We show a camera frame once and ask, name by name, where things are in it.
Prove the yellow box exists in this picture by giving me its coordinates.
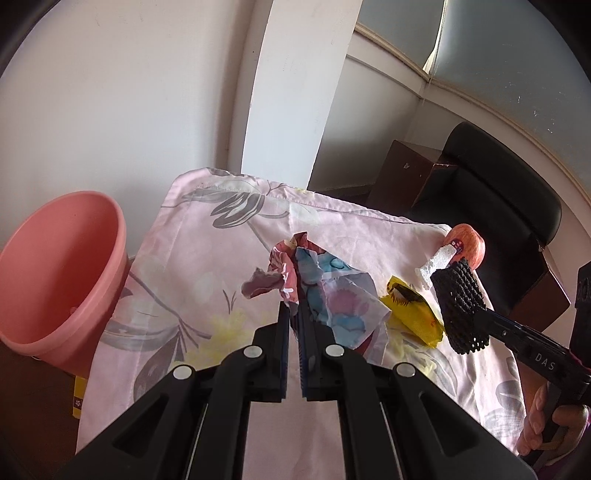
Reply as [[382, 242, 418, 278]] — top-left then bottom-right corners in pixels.
[[73, 375, 88, 418]]

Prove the brown wooden side table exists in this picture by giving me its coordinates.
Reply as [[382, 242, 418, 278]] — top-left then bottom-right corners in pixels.
[[480, 240, 571, 324]]

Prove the pink floral cloth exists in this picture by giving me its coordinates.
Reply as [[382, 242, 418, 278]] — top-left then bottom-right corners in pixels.
[[76, 167, 527, 480]]

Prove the pink plastic bucket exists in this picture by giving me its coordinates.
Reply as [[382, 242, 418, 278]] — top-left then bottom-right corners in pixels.
[[0, 191, 131, 376]]

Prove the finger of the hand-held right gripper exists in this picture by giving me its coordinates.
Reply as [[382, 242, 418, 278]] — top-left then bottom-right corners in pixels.
[[482, 307, 527, 354]]

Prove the black leather chair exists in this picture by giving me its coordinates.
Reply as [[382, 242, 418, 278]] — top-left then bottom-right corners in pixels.
[[406, 121, 563, 305]]

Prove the window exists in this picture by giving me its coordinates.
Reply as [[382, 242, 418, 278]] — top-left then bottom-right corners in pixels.
[[355, 0, 591, 185]]

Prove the brown wooden cabinet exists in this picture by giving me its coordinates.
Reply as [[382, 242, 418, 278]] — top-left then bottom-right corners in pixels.
[[367, 139, 455, 215]]

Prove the yellow snack wrapper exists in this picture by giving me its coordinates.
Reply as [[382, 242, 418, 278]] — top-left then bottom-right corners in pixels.
[[379, 275, 446, 348]]

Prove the person's right hand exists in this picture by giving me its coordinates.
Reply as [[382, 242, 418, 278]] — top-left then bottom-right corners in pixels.
[[517, 385, 589, 466]]

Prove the black foam net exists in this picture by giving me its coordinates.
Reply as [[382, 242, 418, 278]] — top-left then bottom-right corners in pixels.
[[430, 258, 492, 355]]

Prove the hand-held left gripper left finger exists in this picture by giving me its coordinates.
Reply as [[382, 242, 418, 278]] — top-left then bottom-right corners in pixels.
[[55, 302, 293, 480]]

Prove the red apple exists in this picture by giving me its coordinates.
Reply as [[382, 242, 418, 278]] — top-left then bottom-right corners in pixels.
[[443, 223, 485, 271]]

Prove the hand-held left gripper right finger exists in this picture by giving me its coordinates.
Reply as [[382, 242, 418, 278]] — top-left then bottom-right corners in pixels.
[[295, 302, 539, 480]]

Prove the white foam piece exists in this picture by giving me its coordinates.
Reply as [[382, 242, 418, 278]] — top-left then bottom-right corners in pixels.
[[414, 246, 458, 291]]

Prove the floral paper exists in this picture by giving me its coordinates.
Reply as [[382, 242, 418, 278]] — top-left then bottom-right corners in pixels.
[[241, 231, 392, 365]]

